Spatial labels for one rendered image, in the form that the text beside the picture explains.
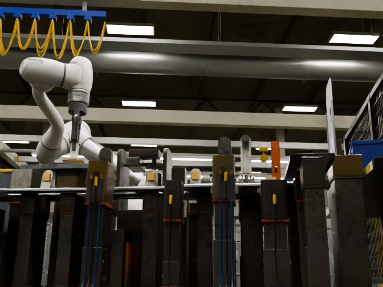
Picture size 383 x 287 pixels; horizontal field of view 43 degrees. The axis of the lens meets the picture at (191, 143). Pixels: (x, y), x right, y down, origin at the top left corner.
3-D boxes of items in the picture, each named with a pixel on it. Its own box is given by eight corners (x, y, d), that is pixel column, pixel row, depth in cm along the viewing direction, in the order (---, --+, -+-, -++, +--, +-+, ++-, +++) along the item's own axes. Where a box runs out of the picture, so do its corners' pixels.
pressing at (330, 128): (337, 184, 139) (328, 75, 148) (331, 191, 150) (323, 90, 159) (339, 184, 139) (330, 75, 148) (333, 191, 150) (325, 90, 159)
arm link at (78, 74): (87, 98, 210) (57, 93, 204) (89, 66, 215) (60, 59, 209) (94, 90, 201) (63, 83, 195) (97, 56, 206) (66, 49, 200)
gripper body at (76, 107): (69, 108, 205) (68, 128, 203) (67, 101, 197) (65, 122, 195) (88, 109, 206) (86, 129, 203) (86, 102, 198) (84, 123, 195)
